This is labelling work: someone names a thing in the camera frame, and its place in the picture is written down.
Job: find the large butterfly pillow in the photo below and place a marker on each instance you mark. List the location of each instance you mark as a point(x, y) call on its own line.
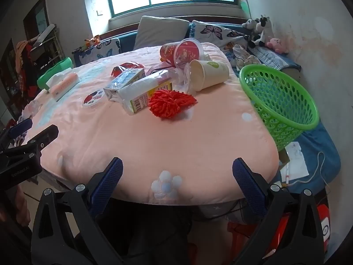
point(212, 31)

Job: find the beige paper cup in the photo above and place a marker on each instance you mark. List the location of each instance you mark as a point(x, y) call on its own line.
point(212, 73)

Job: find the orange chenille mop head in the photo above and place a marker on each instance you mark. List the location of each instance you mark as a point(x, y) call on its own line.
point(171, 103)

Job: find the small butterfly pillow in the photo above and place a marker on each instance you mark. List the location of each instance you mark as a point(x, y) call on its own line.
point(96, 51)

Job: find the red white container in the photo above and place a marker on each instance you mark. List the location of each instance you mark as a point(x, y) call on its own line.
point(324, 226)

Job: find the red printed cup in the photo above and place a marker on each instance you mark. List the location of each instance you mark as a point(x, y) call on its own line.
point(190, 52)

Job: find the grey white plush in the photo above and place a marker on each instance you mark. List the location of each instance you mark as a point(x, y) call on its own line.
point(250, 23)

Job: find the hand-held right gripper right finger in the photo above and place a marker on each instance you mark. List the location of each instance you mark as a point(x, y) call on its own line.
point(248, 182)

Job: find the yellow box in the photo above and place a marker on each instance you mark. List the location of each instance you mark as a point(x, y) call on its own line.
point(140, 102)

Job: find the blue sofa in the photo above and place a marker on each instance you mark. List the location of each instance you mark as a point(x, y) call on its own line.
point(317, 143)

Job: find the crumpled patterned clothing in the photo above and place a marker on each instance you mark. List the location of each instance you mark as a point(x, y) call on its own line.
point(248, 58)

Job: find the clear plastic wrapper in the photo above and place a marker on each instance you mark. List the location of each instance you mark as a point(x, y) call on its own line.
point(138, 88)

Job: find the white paper sheet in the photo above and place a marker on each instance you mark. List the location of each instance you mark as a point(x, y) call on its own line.
point(297, 160)

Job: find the green plastic basket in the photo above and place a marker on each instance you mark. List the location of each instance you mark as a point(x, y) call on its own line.
point(275, 107)

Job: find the blue white milk carton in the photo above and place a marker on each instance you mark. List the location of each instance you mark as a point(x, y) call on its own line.
point(121, 81)

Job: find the red plastic stool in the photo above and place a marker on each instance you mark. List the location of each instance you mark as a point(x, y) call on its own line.
point(242, 229)

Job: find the hanging clothes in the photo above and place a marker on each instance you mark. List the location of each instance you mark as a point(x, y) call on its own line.
point(23, 60)

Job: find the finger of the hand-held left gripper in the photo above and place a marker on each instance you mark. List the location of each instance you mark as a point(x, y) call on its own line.
point(22, 125)
point(41, 139)

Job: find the round red white lid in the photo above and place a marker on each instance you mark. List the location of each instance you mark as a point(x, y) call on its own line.
point(93, 98)

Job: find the grey pillow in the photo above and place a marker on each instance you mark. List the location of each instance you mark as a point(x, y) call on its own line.
point(160, 31)

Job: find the metal shelf rack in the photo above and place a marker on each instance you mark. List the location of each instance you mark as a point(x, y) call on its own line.
point(47, 47)

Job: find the white pen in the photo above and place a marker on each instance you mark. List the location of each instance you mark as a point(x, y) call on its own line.
point(288, 174)

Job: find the clear plastic cup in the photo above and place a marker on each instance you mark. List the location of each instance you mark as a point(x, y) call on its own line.
point(176, 77)

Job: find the patterned armrest cover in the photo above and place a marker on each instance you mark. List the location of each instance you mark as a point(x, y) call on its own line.
point(273, 58)

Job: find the black white cow plush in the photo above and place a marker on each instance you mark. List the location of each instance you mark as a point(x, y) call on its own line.
point(263, 30)

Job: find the pink plush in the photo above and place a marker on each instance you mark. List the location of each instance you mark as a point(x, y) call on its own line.
point(277, 45)

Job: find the red snack bag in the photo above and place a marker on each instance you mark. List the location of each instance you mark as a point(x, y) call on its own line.
point(128, 65)

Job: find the green plastic basin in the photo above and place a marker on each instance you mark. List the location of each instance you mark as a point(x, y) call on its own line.
point(55, 69)

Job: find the pink tissue pack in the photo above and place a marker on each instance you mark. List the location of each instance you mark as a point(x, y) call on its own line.
point(64, 84)

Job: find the dark door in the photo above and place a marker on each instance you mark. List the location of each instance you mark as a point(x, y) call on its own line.
point(35, 16)

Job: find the orange fox plush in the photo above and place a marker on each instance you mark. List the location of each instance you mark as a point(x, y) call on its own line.
point(93, 40)

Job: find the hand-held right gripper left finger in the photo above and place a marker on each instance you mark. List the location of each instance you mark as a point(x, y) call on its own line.
point(110, 179)

